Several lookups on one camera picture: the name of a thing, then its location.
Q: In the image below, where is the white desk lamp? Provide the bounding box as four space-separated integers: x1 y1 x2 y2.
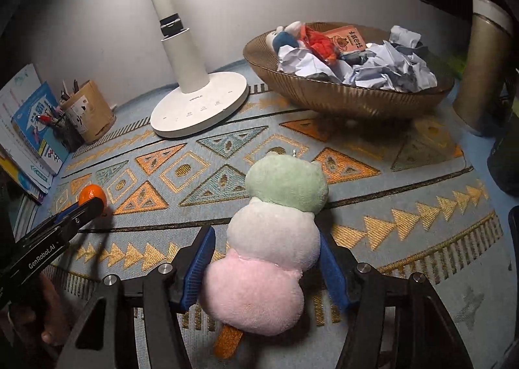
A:
134 0 250 139

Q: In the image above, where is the woven wicker basket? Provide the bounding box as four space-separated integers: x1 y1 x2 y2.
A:
242 21 455 120

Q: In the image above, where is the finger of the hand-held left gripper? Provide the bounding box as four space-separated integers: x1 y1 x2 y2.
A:
65 198 107 242
51 201 82 229

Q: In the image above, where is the bunch of coloured pens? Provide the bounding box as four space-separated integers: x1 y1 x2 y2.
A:
34 103 67 126

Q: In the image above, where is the orange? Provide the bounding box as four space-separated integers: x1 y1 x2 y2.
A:
78 184 108 211

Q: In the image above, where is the small orange box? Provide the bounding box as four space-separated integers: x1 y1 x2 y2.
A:
324 24 368 57

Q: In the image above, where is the patterned blue woven mat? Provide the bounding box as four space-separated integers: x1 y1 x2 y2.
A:
24 59 512 369

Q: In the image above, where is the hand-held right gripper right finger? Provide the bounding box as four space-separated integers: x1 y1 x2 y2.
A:
320 231 479 369

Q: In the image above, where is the black mesh pen holder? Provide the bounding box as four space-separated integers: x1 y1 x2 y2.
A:
53 113 86 153

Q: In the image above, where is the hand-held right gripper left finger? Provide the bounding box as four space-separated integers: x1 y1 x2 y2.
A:
57 226 215 369

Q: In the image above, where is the white paper ball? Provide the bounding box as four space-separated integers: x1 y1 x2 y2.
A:
278 45 341 82
377 45 439 92
389 26 422 49
343 57 390 88

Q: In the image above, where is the bamboo pen holder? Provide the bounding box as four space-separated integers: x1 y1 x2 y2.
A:
61 80 117 145

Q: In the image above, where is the person's left hand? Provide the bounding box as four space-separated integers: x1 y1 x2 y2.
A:
0 272 71 349

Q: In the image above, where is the row of upright books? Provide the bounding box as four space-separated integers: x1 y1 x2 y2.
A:
0 63 55 191

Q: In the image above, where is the yellow purple book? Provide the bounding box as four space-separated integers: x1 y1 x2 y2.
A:
0 154 47 203

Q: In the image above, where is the blue workbook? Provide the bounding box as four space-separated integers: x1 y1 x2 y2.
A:
11 81 66 175

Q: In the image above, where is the bunch of dark markers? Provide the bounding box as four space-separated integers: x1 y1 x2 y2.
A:
60 78 82 100

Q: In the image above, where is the red plush toy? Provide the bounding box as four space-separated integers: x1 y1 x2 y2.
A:
302 26 341 65

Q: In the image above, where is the white cat plush toy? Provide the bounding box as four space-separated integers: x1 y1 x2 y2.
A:
265 21 309 55

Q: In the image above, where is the three-colour dango plush toy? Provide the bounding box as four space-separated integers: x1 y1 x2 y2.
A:
203 151 330 359

